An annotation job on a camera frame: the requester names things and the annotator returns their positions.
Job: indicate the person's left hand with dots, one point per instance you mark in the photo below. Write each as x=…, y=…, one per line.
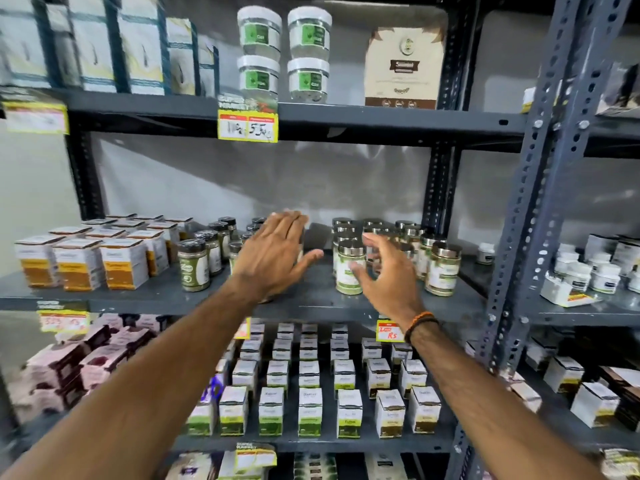
x=270, y=259

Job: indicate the person's right hand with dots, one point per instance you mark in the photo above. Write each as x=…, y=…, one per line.
x=392, y=289

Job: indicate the person's left thumb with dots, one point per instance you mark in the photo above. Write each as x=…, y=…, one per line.
x=309, y=262

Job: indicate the person's right thumb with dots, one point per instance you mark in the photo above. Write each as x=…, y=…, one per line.
x=361, y=275

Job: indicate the person's right forearm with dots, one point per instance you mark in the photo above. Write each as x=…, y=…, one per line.
x=490, y=409

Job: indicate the person's left forearm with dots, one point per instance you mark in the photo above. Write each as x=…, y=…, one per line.
x=150, y=389

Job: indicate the yellow red price tag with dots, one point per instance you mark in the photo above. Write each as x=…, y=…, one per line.
x=389, y=331
x=35, y=117
x=64, y=320
x=243, y=330
x=247, y=125
x=255, y=457

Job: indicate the group of silver-lid jars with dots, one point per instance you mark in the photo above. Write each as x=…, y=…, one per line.
x=435, y=264

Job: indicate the group of dark-lid green jars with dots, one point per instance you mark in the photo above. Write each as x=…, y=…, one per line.
x=200, y=259

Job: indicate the group of white green boxes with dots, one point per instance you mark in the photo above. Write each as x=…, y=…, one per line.
x=320, y=384

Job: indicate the small white jar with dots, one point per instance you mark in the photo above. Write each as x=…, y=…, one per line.
x=485, y=253

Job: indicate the dark grey metal shelf rack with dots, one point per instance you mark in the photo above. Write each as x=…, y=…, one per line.
x=350, y=122

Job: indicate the clear jar white lid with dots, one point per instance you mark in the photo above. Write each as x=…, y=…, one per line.
x=310, y=33
x=259, y=32
x=308, y=80
x=258, y=78

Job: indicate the white patterned packet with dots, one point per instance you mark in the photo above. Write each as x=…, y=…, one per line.
x=386, y=468

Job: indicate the white box brown label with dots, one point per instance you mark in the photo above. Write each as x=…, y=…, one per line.
x=564, y=374
x=540, y=353
x=595, y=404
x=526, y=396

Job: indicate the flat white red box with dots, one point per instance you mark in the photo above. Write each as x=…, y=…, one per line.
x=562, y=292

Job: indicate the group of white orange boxes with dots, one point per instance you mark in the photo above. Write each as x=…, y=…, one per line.
x=100, y=254

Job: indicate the white brown carton box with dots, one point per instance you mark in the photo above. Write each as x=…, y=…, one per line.
x=404, y=67

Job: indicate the grey slotted angle shelf rack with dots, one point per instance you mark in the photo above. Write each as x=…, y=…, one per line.
x=545, y=159

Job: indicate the group of small white bottles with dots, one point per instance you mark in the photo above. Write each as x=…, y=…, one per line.
x=585, y=274

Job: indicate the group of pink boxes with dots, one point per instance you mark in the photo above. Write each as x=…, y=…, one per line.
x=75, y=359

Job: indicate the group of white grey boxes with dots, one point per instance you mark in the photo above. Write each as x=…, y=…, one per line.
x=615, y=249

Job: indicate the stack of dark brown boxes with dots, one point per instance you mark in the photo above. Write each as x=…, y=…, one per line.
x=625, y=394

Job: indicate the row of white teal boxes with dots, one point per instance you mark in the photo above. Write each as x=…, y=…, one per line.
x=100, y=44

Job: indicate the white dark packet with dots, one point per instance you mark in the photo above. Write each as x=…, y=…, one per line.
x=620, y=92

